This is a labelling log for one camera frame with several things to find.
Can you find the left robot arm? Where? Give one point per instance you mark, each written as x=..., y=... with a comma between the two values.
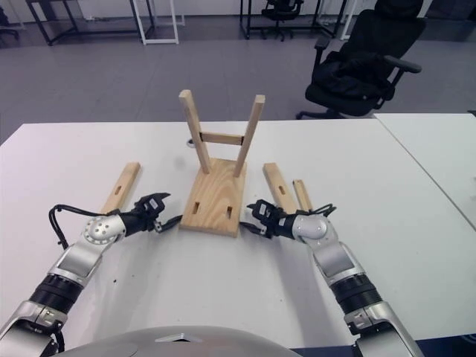
x=76, y=256

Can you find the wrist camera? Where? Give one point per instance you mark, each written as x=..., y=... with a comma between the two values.
x=264, y=209
x=151, y=206

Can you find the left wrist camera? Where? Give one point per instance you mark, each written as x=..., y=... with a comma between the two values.
x=151, y=206

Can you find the wooden seat board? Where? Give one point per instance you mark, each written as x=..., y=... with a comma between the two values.
x=213, y=201

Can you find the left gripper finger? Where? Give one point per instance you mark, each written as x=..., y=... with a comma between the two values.
x=172, y=222
x=160, y=195

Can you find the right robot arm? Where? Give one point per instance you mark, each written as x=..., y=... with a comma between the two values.
x=336, y=260

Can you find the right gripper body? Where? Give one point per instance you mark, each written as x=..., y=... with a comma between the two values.
x=279, y=225

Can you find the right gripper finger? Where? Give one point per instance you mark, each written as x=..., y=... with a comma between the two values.
x=250, y=227
x=251, y=206

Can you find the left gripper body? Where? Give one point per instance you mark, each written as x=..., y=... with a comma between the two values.
x=131, y=221

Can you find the wooden cross bar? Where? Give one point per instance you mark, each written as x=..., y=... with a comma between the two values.
x=221, y=138
x=303, y=195

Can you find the robot body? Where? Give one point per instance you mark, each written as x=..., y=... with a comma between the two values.
x=175, y=344

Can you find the wooden leg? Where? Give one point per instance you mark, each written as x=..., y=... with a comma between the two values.
x=195, y=130
x=278, y=186
x=248, y=134
x=119, y=187

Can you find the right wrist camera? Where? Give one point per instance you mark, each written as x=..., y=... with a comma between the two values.
x=264, y=209

